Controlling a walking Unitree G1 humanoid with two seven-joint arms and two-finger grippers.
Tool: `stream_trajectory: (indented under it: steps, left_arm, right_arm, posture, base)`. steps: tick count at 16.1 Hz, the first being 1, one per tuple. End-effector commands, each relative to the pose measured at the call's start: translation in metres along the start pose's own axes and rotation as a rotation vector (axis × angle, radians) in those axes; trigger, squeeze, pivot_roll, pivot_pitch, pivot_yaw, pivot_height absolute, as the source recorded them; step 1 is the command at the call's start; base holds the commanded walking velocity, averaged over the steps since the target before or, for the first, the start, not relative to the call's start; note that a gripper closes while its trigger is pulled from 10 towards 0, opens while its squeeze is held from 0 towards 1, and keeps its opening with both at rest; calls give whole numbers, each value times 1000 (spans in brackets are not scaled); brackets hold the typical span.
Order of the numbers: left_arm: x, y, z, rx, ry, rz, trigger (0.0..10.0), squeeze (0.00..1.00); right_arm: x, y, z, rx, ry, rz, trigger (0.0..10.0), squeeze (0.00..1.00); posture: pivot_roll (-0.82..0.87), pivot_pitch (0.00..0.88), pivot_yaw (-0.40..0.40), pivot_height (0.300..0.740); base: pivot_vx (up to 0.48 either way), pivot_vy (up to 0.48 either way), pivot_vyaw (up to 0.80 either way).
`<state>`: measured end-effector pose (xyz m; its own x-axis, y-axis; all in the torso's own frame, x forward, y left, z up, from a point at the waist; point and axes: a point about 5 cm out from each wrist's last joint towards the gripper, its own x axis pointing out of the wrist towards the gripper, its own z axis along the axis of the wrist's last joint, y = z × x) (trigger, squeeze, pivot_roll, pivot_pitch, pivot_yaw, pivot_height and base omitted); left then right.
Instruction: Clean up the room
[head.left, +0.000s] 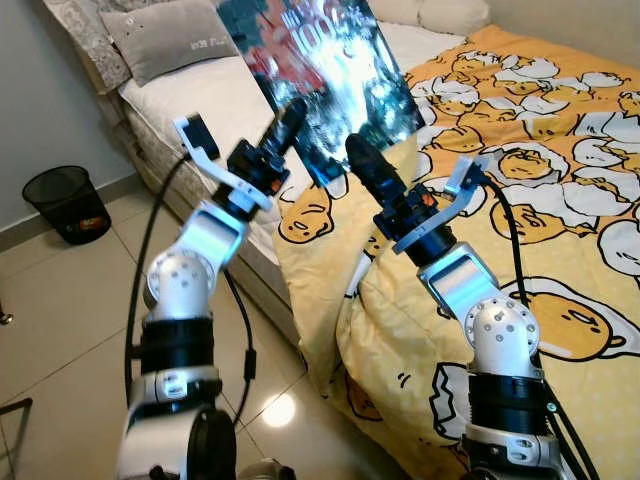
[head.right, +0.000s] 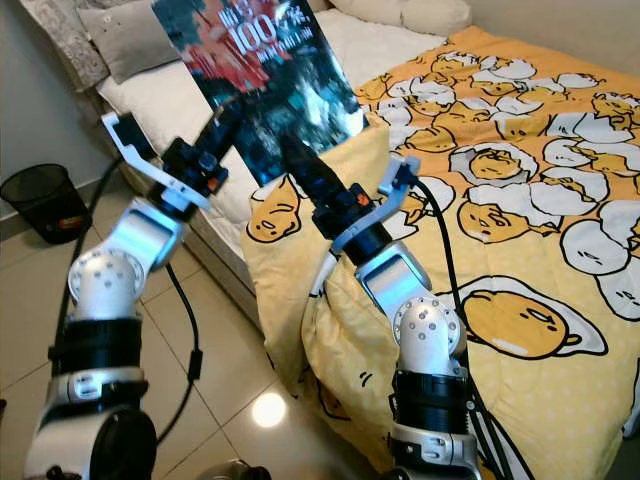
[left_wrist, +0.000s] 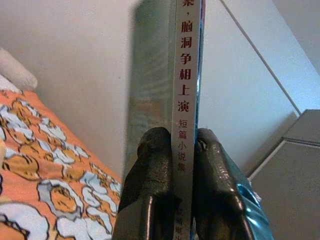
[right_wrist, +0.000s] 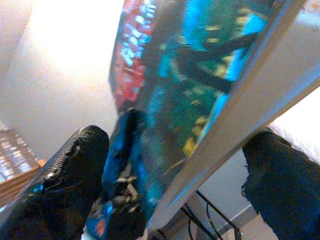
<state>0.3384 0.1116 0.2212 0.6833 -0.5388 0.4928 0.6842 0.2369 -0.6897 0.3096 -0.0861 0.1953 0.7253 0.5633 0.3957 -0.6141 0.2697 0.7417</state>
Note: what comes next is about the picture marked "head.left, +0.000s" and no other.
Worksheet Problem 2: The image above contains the dark cover book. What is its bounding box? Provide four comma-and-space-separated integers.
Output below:
215, 0, 426, 189

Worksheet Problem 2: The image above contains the orange wrapper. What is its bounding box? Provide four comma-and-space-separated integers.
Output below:
70, 215, 106, 239

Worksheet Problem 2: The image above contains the grey pillow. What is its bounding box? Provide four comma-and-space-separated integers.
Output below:
100, 0, 241, 88

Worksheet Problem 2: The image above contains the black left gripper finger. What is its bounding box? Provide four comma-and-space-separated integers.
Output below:
262, 97, 310, 161

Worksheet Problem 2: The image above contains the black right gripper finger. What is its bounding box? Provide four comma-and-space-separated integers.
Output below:
345, 132, 406, 206

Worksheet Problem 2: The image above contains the short cream bolster pillow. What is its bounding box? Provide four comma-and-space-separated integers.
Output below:
418, 0, 491, 38

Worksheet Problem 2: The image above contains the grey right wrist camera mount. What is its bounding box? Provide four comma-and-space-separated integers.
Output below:
393, 155, 491, 253

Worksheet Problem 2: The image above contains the black mesh trash bin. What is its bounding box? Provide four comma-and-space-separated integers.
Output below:
22, 165, 113, 246

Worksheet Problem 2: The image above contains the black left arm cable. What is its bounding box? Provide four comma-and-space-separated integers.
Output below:
122, 150, 259, 426

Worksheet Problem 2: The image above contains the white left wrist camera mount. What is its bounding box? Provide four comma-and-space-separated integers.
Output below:
173, 113, 273, 213

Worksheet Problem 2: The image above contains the black metal stand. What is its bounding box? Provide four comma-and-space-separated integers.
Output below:
0, 398, 33, 480

